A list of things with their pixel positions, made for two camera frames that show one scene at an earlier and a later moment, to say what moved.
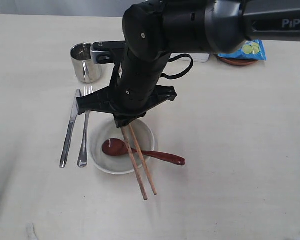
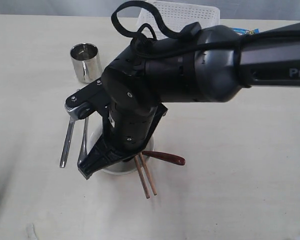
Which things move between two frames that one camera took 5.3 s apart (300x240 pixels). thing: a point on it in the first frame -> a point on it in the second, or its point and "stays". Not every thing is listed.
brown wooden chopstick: (134, 136) stays
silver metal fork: (82, 160) stays
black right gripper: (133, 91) -> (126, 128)
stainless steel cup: (86, 71) stays
